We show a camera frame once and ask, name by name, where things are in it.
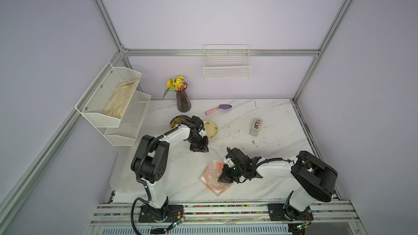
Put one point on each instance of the cream yellow plate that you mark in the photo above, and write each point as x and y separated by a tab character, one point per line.
211	128

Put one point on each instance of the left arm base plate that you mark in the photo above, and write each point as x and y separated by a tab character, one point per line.
160	213

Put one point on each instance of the white mesh lower shelf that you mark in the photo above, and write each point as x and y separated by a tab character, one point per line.
126	133

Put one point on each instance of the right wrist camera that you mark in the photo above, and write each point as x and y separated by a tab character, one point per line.
229	162

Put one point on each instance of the pink purple scoop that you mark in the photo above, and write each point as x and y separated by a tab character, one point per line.
221	106

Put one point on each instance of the white mesh upper shelf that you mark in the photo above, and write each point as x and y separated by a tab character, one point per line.
92	103

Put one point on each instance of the yellow flower bouquet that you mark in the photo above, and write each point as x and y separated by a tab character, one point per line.
175	84

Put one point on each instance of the grey tape dispenser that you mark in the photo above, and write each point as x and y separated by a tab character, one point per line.
255	127

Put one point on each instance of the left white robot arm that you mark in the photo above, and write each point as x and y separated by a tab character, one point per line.
150	160

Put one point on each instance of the clear bubble wrap sheet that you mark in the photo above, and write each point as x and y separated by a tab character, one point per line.
213	156

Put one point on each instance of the beige folded cloth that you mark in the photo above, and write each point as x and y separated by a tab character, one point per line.
120	98

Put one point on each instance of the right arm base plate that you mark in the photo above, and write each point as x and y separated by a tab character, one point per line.
284	212

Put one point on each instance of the dark glass vase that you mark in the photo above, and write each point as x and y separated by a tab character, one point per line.
182	101

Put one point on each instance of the white wire wall basket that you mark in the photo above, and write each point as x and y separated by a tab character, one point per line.
226	61

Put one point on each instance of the dark yellow patterned plate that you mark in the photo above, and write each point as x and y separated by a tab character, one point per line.
179	120

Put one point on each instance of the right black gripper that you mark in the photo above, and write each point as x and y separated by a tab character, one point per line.
224	177

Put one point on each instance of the white mesh shelf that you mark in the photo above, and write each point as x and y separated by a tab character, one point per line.
92	103
126	133

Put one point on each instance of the aluminium mounting rail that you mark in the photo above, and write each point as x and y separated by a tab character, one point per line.
226	213

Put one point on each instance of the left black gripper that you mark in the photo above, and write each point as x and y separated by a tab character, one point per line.
202	148

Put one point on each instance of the orange plate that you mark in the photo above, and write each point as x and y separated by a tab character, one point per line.
210	178

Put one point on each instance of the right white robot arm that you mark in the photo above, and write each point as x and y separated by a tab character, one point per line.
316	178

